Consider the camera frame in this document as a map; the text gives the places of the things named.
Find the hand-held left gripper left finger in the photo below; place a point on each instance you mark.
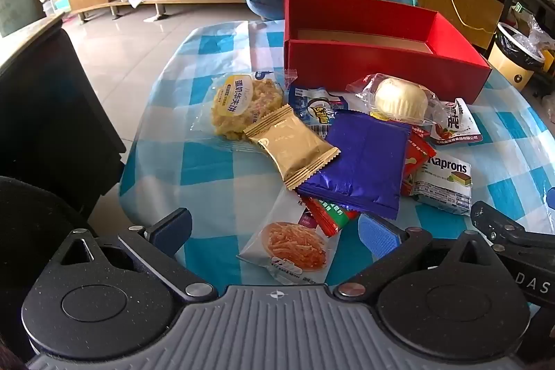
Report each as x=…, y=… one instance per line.
x=173, y=228

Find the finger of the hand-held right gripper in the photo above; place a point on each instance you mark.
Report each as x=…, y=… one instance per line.
x=494, y=222

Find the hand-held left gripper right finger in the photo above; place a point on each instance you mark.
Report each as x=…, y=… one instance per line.
x=377, y=233

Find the red green snack packet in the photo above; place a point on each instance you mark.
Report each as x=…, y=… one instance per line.
x=331, y=218

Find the white layered cake packet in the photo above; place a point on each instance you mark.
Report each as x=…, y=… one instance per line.
x=446, y=183

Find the purple foil snack packet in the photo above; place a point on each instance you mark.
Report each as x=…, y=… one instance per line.
x=364, y=162

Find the red yellow gummy packet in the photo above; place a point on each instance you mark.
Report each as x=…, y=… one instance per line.
x=416, y=157

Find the white spicy strip packet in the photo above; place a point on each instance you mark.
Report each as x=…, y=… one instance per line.
x=286, y=244

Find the white strawberry print packet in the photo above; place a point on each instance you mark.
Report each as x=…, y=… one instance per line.
x=459, y=123

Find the gold foil snack packet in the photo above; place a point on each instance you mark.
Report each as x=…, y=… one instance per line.
x=290, y=144

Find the clear round pastry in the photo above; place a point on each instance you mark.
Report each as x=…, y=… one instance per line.
x=399, y=99

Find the clear waffle cake packet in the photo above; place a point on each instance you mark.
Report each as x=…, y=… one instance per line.
x=243, y=105

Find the blue white coconut packet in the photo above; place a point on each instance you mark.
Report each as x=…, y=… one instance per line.
x=314, y=105

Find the red cardboard box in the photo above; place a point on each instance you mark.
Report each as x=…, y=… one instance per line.
x=368, y=62

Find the yellow trash bin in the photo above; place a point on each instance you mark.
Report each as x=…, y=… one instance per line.
x=507, y=71

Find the black chair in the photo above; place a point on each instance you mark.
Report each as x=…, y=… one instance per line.
x=52, y=114

